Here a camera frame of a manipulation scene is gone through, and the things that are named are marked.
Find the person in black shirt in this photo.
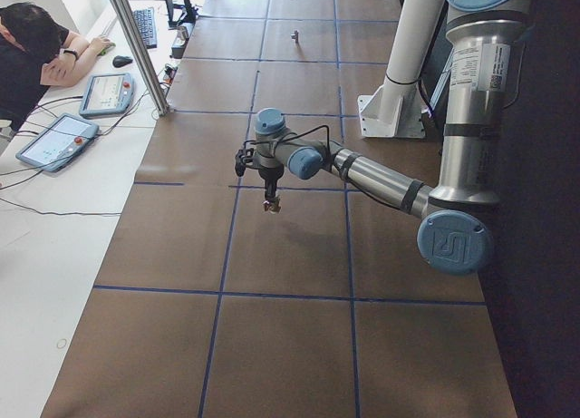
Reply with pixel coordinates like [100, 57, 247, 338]
[1, 2, 113, 133]

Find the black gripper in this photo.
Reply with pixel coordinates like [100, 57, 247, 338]
[259, 167, 282, 202]

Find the teach pendant tablet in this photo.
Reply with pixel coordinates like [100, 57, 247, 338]
[15, 113, 99, 173]
[79, 73, 134, 119]

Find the black computer mouse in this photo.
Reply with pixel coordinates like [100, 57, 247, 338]
[112, 55, 133, 68]

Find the small grey box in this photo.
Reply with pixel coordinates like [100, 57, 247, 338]
[176, 23, 194, 41]

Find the lower teach pendant tablet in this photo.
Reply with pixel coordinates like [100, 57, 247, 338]
[15, 113, 99, 173]

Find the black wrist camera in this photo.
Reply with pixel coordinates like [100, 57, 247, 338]
[235, 148, 255, 178]

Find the white PPR brass valve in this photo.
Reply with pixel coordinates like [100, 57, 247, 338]
[263, 197, 281, 214]

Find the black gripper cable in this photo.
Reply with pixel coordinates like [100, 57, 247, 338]
[242, 124, 331, 152]

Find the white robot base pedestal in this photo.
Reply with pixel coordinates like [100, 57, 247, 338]
[358, 0, 445, 139]

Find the upper teach pendant tablet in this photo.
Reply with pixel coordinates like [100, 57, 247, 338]
[79, 73, 134, 119]

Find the white side desk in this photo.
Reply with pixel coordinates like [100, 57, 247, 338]
[0, 0, 182, 418]

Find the aluminium frame post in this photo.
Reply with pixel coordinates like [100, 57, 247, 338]
[110, 0, 169, 116]

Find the black keyboard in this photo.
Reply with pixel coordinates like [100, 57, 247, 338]
[132, 7, 158, 49]

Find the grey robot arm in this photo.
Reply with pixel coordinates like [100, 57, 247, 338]
[235, 0, 534, 276]

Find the black monitor stand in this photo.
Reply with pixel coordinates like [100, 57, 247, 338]
[164, 0, 198, 29]

